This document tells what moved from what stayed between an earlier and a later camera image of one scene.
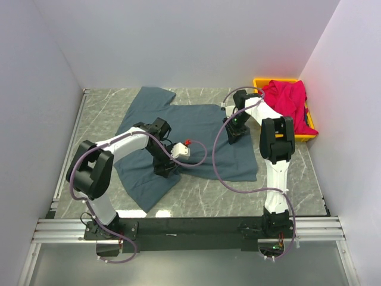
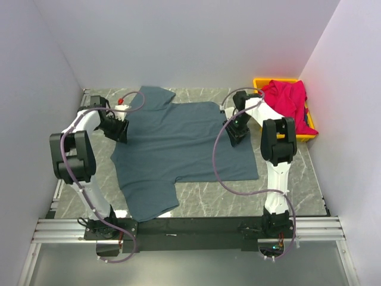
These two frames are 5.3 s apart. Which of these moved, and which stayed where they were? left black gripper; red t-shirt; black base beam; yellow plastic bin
Moved: left black gripper
Stayed: yellow plastic bin; black base beam; red t-shirt
